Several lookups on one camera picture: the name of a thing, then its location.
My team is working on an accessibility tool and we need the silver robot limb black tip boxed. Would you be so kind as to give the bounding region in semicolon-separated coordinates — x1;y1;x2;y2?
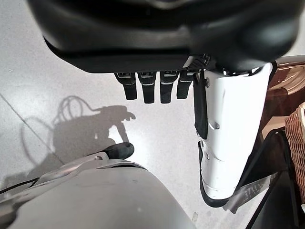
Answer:
35;141;135;184

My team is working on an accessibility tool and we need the grey robot body shell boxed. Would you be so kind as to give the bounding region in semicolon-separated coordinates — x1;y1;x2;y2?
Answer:
0;160;189;229

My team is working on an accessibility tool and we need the white robot leg black foot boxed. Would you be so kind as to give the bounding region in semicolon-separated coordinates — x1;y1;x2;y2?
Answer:
193;61;273;208

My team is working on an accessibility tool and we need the brown wooden furniture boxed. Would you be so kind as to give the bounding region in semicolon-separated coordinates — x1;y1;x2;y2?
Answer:
266;55;305;144

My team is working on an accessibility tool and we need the thin black cable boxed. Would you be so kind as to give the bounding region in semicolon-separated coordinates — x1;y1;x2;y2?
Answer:
0;178;40;194

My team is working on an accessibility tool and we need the woven wicker laundry basket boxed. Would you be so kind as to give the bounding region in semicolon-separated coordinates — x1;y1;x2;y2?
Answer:
284;104;305;205

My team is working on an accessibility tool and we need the grey printed strap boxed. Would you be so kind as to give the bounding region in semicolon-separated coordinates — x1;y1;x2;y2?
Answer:
223;172;278;214

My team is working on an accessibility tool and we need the black frame stand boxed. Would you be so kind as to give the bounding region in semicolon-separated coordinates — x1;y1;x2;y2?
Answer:
234;130;305;229

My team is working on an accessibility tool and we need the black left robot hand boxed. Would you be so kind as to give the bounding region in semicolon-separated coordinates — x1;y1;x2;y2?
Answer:
25;0;305;104

